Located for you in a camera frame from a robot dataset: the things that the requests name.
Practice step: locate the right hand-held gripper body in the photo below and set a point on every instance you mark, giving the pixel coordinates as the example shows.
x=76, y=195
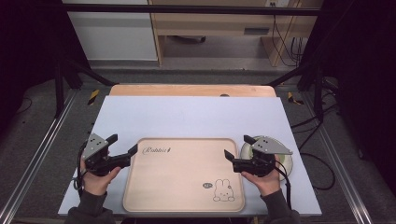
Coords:
x=260, y=160

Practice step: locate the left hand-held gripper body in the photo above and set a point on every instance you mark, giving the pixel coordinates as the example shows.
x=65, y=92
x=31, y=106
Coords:
x=97, y=155

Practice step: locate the person's right hand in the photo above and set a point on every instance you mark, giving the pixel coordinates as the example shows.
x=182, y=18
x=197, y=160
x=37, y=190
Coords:
x=264, y=182

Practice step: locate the person's left hand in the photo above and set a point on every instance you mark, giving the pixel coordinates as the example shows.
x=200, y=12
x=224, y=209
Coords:
x=97, y=182

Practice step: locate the green and white plate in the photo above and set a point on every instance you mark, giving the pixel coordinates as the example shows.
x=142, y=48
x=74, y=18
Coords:
x=286, y=165

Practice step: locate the yellow black tape marker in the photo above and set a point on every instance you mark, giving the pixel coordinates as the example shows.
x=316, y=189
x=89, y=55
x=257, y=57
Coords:
x=93, y=96
x=292, y=98

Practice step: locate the wooden tray with rabbit print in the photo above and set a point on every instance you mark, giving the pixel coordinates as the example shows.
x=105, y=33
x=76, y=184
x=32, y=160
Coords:
x=180, y=177

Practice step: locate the black metal stand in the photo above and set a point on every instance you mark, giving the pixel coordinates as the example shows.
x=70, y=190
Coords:
x=317, y=93
x=59, y=90

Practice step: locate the white cabinet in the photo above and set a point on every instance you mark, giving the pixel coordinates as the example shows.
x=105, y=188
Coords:
x=115, y=34

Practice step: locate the black curtain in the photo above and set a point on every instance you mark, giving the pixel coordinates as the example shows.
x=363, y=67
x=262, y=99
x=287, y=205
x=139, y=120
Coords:
x=361, y=77
x=28, y=62

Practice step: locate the wooden desk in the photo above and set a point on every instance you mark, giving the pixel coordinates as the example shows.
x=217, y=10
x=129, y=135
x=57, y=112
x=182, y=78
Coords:
x=214, y=23

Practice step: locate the black metal crossbar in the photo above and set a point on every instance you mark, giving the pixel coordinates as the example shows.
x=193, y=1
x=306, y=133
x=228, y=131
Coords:
x=186, y=9

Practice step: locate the aluminium floor rail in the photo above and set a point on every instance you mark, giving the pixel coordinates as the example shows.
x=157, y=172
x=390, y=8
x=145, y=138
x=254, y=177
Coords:
x=40, y=155
x=339, y=161

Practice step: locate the white wall socket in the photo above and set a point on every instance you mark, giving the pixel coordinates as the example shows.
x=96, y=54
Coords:
x=274, y=3

